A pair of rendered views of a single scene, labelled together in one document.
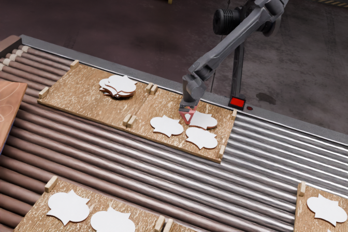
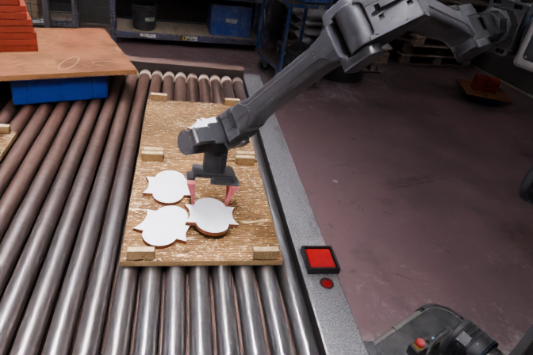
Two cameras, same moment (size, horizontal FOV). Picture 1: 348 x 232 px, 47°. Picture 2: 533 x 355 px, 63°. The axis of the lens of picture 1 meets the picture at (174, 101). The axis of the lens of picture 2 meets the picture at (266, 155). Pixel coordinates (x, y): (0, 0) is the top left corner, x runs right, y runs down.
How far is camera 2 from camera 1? 1.51 m
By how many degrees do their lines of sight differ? 53
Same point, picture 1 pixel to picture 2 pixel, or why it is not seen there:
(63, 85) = (189, 105)
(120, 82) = not seen: hidden behind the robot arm
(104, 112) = (161, 138)
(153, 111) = not seen: hidden behind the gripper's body
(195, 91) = (182, 137)
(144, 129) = (147, 171)
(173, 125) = (174, 191)
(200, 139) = (159, 223)
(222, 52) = (253, 98)
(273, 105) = not seen: outside the picture
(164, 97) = (241, 174)
